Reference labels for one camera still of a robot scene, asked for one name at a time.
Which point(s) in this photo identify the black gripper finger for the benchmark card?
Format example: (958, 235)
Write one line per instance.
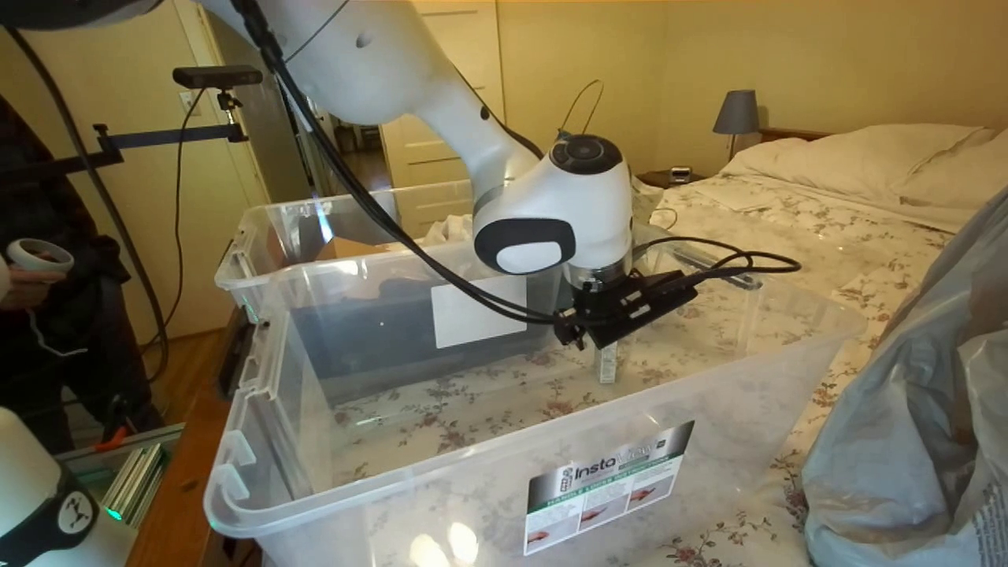
(601, 368)
(613, 364)

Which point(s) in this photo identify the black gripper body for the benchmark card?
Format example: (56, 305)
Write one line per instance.
(617, 310)

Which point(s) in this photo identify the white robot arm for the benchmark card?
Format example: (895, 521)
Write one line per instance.
(532, 210)

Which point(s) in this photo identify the clear front plastic bin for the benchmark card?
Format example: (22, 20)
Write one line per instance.
(360, 445)

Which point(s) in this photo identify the clear plastic bin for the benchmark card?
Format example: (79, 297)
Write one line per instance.
(366, 284)
(360, 445)

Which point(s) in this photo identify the dark wooden nightstand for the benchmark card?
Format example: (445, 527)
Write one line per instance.
(668, 179)

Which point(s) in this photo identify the floral bed sheet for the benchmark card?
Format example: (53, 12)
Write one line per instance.
(857, 255)

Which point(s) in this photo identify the cream wooden dresser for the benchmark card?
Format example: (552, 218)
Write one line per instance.
(440, 146)

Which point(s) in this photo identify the grey bedside lamp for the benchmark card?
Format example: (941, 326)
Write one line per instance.
(737, 118)

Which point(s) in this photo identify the clear rear plastic bin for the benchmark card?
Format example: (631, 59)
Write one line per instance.
(366, 284)

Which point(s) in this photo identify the grey plastic bag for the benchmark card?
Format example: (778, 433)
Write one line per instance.
(910, 466)

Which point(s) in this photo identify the white pillow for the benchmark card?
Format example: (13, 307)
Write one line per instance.
(926, 170)

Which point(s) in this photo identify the person in dark clothes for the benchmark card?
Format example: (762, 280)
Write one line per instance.
(66, 332)

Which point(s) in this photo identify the white device with green light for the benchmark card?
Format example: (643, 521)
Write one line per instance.
(49, 518)

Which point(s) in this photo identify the white VR controller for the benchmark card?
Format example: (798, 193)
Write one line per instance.
(40, 255)

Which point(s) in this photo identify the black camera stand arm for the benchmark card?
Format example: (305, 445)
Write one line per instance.
(142, 125)

